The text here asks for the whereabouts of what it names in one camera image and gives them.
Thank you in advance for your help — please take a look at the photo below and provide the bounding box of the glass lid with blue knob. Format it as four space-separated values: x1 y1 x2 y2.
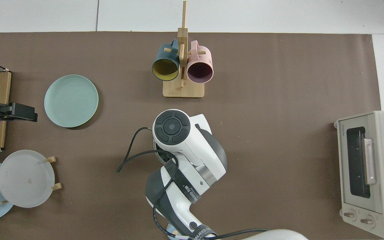
154 137 177 165

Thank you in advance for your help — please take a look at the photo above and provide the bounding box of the pale green plate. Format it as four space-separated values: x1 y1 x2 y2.
44 74 99 128

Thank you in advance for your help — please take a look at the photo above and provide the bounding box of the wooden plate rack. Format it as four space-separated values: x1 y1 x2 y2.
0 156 62 204

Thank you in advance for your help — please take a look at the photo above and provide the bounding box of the grey plate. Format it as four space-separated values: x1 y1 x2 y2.
0 150 55 208

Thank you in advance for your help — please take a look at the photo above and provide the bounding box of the dark teal cup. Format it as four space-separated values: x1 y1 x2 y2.
151 39 180 81

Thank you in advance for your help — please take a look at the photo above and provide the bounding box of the wooden cup stand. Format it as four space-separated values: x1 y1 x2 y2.
163 1 206 98

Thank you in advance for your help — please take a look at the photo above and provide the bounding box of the pink cup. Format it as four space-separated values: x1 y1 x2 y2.
187 40 214 84

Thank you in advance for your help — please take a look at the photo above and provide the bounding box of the small blue round thing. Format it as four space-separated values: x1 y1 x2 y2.
166 223 181 240

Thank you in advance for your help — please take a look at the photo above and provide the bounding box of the brown table cloth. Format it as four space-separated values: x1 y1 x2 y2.
0 32 381 240

